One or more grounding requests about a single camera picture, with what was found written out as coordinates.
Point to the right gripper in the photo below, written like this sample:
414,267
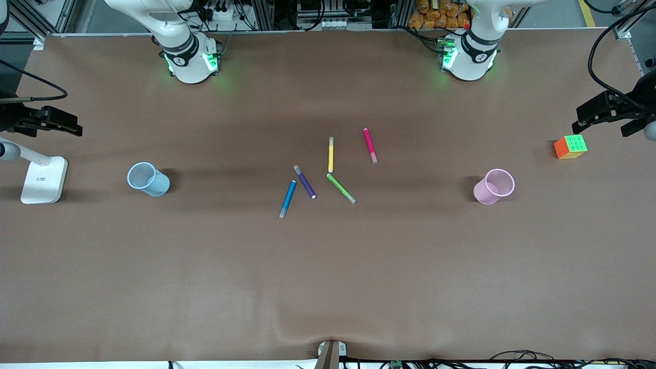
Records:
11,117

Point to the bag of orange items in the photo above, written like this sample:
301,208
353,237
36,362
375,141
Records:
441,15

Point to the grey terminal strip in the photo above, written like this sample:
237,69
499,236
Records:
333,23

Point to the green marker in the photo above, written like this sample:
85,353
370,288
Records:
341,188

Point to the light blue plastic cup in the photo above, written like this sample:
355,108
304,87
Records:
154,183

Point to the yellow marker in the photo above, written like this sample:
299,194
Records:
331,156

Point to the purple marker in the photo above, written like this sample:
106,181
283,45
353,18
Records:
305,182

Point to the pink plastic cup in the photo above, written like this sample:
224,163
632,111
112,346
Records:
489,192

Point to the colourful puzzle cube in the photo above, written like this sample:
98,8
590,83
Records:
570,147

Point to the white power strip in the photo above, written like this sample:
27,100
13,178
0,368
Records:
223,14

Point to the blue marker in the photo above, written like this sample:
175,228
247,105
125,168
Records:
288,199

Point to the metal table clamp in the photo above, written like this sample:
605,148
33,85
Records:
330,354

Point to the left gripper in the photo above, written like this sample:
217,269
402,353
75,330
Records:
642,95

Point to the pink marker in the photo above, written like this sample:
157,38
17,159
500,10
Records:
370,145

